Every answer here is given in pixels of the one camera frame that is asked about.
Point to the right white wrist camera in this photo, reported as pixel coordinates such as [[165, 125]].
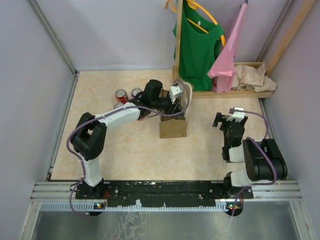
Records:
[[237, 114]]

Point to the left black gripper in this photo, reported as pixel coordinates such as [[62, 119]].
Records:
[[173, 109]]

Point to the beige cloth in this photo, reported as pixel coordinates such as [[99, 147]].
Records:
[[249, 78]]

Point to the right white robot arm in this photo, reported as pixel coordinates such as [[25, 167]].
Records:
[[263, 161]]

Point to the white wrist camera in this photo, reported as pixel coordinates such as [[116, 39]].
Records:
[[175, 92], [237, 114]]

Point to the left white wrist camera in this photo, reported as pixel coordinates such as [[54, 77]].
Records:
[[175, 92]]

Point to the yellow hanger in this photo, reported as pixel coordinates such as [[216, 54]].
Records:
[[194, 5], [170, 4]]

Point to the red green soda can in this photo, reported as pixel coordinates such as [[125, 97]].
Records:
[[141, 118]]

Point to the wooden clothes rack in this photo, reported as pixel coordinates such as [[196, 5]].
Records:
[[290, 32]]

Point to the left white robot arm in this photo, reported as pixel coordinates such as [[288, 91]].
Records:
[[87, 140]]

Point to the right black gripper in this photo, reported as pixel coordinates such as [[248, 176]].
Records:
[[220, 118]]

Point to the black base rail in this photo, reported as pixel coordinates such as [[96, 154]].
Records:
[[125, 193]]

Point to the pink t-shirt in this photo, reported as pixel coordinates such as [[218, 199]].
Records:
[[223, 71]]

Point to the purple soda can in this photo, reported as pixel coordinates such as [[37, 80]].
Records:
[[135, 92], [118, 105]]

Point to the green t-shirt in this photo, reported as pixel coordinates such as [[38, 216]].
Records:
[[200, 46]]

